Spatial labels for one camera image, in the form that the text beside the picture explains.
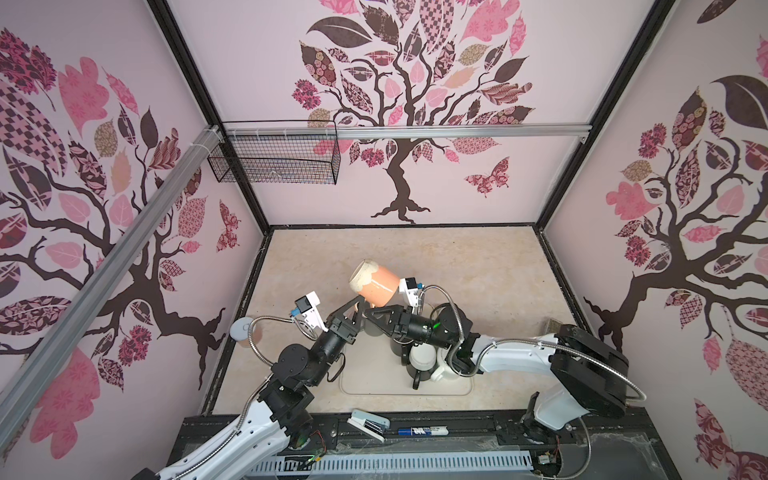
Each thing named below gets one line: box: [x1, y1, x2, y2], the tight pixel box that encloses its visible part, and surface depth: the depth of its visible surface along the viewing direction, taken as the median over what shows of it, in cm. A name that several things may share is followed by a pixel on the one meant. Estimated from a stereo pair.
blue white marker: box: [397, 426, 449, 436], surface depth 74 cm
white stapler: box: [347, 409, 391, 443], surface depth 75 cm
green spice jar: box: [543, 318, 560, 334], surface depth 91 cm
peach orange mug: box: [349, 259, 400, 308], surface depth 66 cm
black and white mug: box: [406, 342, 437, 390], surface depth 79 cm
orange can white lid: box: [229, 316, 263, 348], surface depth 88 cm
